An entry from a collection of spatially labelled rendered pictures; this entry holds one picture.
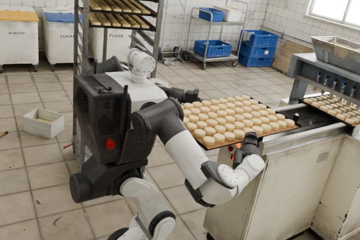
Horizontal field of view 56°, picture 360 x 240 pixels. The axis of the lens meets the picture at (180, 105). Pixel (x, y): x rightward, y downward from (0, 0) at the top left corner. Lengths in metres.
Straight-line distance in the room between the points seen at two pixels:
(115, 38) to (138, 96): 3.89
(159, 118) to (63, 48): 3.91
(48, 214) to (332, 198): 1.87
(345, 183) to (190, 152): 1.51
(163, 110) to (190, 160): 0.18
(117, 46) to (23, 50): 1.25
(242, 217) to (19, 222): 1.41
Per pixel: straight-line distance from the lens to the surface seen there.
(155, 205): 1.60
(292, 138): 1.86
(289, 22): 6.83
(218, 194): 1.04
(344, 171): 2.36
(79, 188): 1.35
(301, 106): 2.35
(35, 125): 3.35
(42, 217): 2.51
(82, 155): 2.47
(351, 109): 2.49
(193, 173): 1.01
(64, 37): 4.84
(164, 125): 1.05
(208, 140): 1.39
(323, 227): 2.59
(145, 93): 1.17
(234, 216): 2.07
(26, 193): 2.71
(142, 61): 1.19
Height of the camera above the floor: 1.68
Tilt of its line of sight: 23 degrees down
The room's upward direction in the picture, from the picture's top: 9 degrees clockwise
